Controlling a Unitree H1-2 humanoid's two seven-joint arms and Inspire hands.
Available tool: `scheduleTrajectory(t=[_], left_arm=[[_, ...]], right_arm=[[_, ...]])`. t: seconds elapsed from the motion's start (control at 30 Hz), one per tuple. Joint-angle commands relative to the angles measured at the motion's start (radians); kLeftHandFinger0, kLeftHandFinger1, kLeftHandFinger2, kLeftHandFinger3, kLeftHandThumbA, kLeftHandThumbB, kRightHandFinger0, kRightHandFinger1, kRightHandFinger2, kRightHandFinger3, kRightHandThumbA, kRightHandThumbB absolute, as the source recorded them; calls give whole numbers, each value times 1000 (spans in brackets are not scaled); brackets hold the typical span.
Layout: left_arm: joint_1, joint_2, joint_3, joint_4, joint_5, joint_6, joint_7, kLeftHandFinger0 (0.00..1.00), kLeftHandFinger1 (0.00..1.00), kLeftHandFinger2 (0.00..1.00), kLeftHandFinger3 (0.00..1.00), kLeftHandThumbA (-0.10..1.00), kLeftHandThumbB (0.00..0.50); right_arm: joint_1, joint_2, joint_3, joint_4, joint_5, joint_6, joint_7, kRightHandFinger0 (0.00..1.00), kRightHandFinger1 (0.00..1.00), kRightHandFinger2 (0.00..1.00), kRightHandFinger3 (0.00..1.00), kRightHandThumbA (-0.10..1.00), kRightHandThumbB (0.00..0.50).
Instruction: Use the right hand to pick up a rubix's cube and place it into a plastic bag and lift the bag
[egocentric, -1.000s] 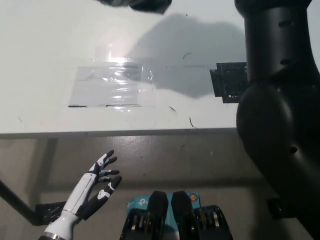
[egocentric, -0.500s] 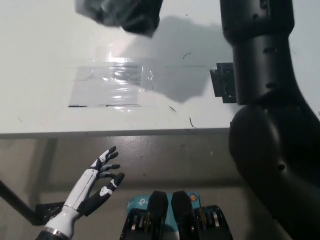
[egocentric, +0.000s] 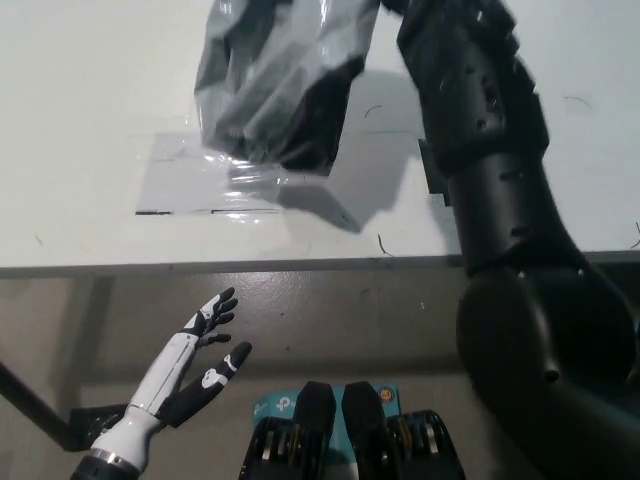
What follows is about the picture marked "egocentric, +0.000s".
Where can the teal TP-Link box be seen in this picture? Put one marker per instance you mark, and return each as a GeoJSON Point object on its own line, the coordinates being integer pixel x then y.
{"type": "Point", "coordinates": [277, 407]}

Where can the black table leg with foot plate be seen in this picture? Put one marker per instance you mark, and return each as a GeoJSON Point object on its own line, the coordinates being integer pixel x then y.
{"type": "Point", "coordinates": [30, 402]}

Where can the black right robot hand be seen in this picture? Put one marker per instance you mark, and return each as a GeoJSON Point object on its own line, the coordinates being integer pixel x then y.
{"type": "Point", "coordinates": [395, 6]}

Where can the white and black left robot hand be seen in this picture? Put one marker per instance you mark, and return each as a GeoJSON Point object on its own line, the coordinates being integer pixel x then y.
{"type": "Point", "coordinates": [165, 380]}

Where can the black robot torso blocks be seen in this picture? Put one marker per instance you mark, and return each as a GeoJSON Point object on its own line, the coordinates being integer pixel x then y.
{"type": "Point", "coordinates": [315, 415]}

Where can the clear plastic film sheet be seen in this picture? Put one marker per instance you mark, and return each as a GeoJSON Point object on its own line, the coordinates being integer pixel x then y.
{"type": "Point", "coordinates": [175, 175]}

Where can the grey and black plastic bag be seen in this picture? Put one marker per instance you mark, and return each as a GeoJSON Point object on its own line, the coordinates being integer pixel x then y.
{"type": "Point", "coordinates": [260, 75]}

